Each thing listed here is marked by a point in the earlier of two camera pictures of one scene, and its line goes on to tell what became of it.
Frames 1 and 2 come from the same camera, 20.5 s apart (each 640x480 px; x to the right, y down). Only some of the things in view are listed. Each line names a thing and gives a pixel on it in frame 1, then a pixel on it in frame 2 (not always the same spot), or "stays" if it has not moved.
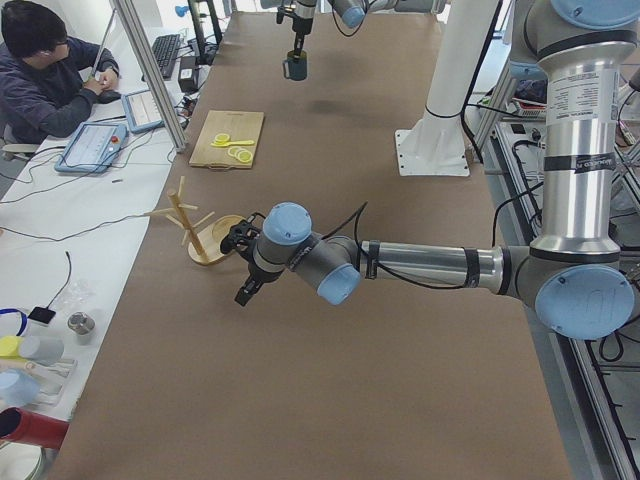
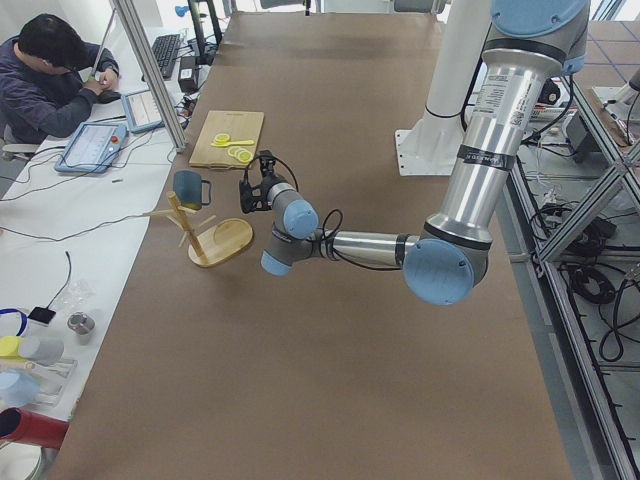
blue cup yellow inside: x=295 y=68 to x=187 y=187
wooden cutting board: x=239 y=125 stays
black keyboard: x=165 y=50 stays
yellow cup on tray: x=9 y=348 stays
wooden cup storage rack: x=202 y=251 stays
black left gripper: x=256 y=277 to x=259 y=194
